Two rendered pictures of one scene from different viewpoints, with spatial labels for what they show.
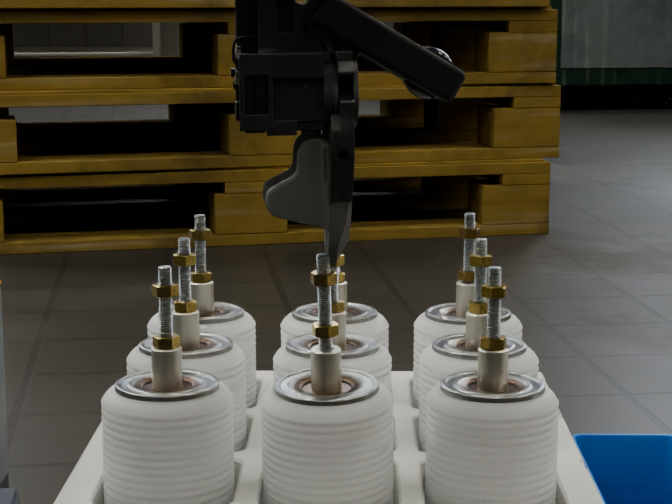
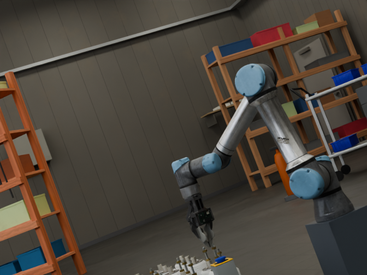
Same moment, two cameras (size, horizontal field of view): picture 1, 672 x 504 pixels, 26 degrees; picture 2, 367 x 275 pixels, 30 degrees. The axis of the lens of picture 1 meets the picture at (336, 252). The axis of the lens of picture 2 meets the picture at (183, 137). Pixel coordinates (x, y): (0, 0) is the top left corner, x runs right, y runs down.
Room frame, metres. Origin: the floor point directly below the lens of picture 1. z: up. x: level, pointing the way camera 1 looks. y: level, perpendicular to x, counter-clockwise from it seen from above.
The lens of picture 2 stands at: (1.64, 2.66, 0.65)
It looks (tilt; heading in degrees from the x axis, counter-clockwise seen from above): 3 degrees up; 256
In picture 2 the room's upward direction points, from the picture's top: 21 degrees counter-clockwise
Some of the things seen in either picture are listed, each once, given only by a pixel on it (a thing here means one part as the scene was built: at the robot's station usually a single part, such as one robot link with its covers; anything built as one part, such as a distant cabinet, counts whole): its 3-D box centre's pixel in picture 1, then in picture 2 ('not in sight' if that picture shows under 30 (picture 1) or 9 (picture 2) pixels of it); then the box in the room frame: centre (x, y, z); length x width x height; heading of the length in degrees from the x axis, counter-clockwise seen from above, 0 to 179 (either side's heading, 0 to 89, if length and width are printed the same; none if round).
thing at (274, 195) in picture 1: (307, 202); (211, 234); (1.00, 0.02, 0.39); 0.06 x 0.03 x 0.09; 96
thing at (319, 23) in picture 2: not in sight; (295, 95); (-3.03, -7.73, 1.19); 2.64 x 0.70 x 2.39; 7
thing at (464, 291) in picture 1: (468, 300); not in sight; (1.26, -0.12, 0.26); 0.02 x 0.02 x 0.03
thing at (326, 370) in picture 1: (326, 370); not in sight; (1.01, 0.01, 0.27); 0.02 x 0.02 x 0.03
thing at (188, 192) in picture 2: not in sight; (191, 191); (1.01, 0.02, 0.58); 0.08 x 0.08 x 0.05
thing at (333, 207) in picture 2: not in sight; (330, 203); (0.57, 0.23, 0.35); 0.15 x 0.15 x 0.10
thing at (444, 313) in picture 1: (468, 314); not in sight; (1.26, -0.12, 0.25); 0.08 x 0.08 x 0.01
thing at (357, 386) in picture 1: (326, 387); not in sight; (1.01, 0.01, 0.25); 0.08 x 0.08 x 0.01
